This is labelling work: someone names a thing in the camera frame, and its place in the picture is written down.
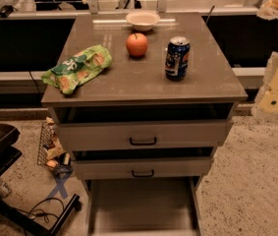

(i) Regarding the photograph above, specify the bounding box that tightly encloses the blue soda can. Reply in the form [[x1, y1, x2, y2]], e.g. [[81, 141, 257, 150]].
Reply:
[[165, 36, 191, 81]]

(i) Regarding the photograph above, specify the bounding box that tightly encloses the black cart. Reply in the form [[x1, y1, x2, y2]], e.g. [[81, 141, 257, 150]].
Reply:
[[0, 124, 81, 236]]

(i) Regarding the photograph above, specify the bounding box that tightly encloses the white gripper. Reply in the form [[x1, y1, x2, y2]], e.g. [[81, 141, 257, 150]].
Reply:
[[251, 52, 278, 118]]

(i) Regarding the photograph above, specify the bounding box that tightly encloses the white bowl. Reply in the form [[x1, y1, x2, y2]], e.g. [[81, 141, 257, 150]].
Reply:
[[126, 11, 160, 31]]

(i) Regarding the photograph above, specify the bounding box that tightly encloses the wire basket with snacks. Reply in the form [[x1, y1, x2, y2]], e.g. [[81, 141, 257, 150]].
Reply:
[[37, 117, 73, 176]]

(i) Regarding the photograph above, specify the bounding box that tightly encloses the green rice chip bag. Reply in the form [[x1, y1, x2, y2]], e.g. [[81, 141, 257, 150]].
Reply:
[[41, 45, 112, 95]]

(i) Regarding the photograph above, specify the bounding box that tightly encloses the open bottom drawer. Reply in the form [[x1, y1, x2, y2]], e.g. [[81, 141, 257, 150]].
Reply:
[[85, 178, 202, 236]]

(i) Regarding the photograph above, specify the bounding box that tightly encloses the red apple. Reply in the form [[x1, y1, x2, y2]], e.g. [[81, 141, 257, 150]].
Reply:
[[126, 32, 148, 57]]

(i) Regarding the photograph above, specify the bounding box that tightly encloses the black floor cable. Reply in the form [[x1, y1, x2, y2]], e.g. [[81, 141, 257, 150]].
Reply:
[[14, 196, 66, 224]]

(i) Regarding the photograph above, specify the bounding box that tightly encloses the grey drawer cabinet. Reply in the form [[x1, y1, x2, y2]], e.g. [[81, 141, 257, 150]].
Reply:
[[40, 11, 249, 236]]

